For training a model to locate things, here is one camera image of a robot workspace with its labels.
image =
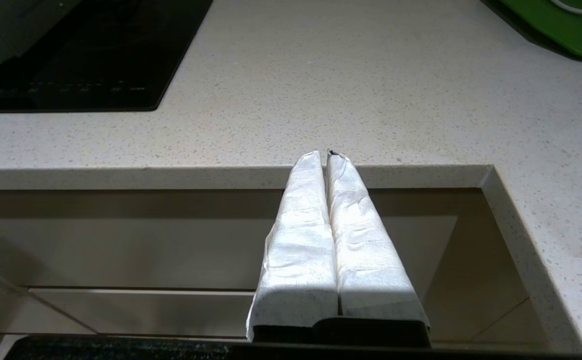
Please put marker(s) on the green plastic tray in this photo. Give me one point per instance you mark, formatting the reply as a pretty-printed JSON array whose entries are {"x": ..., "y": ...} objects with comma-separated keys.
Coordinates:
[{"x": 560, "y": 30}]

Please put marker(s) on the silver Panasonic microwave oven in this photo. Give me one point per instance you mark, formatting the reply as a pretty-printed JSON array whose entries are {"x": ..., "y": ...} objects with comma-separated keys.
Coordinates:
[{"x": 16, "y": 25}]

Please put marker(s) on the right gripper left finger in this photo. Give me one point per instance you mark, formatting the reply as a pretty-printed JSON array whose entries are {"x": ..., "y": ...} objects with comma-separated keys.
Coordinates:
[{"x": 298, "y": 250}]

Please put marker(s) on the black induction cooktop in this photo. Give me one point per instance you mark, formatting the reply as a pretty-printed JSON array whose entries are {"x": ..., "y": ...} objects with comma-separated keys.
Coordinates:
[{"x": 96, "y": 60}]

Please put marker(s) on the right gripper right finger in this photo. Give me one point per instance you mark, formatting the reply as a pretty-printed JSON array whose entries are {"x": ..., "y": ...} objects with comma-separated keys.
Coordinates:
[{"x": 365, "y": 250}]

